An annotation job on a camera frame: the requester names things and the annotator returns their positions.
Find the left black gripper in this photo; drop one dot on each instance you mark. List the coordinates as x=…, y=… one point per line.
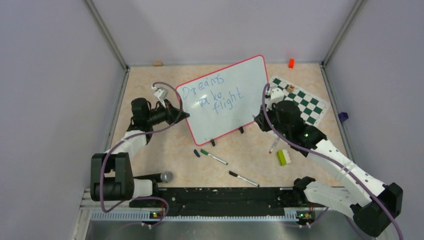
x=172, y=114

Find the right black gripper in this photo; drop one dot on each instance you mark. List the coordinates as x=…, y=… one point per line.
x=262, y=117

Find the white board with pink frame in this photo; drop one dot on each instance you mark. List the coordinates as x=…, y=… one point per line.
x=224, y=100

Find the blue marker cap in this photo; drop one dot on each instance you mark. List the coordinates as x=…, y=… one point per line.
x=196, y=153

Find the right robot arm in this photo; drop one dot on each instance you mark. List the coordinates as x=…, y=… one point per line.
x=369, y=202

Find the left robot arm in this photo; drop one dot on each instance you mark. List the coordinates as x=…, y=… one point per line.
x=111, y=172

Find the pink purple marker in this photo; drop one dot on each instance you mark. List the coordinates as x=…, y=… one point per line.
x=273, y=145

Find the wooden cube chess piece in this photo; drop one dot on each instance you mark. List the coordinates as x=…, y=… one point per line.
x=291, y=88

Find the green white toy brick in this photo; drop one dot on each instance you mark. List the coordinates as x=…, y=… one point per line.
x=283, y=157

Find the green capped marker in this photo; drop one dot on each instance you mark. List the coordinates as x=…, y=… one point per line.
x=214, y=157

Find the small cork piece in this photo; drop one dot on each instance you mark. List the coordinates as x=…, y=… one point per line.
x=157, y=64

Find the green white chessboard mat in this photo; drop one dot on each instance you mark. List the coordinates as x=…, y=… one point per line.
x=312, y=107

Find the black capped marker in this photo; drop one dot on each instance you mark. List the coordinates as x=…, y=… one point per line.
x=244, y=179

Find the orange toy block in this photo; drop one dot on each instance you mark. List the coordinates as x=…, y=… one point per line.
x=291, y=63

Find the purple toy block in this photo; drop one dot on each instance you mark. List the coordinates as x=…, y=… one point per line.
x=343, y=116

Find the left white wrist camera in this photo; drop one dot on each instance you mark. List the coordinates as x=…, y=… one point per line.
x=160, y=93

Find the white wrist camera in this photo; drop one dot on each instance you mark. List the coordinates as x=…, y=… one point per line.
x=160, y=93
x=276, y=95

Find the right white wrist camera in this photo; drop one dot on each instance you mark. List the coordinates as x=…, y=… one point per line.
x=276, y=95

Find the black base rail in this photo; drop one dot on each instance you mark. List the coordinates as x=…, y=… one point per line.
x=225, y=201

